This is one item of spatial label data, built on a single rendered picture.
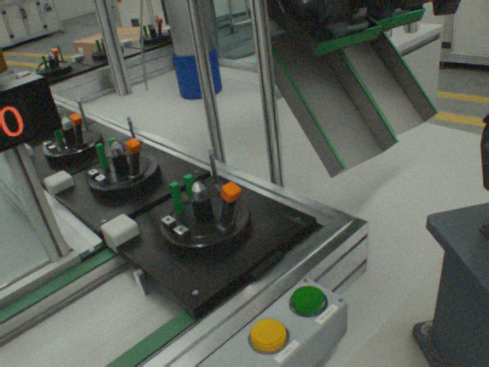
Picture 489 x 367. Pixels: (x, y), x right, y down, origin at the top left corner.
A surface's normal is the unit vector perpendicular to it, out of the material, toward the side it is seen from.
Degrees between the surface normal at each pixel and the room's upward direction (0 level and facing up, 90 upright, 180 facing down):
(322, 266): 90
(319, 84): 45
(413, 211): 0
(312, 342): 90
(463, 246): 0
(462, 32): 90
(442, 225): 0
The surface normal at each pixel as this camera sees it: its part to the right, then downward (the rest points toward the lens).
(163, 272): -0.13, -0.85
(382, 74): 0.29, -0.34
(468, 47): -0.60, 0.48
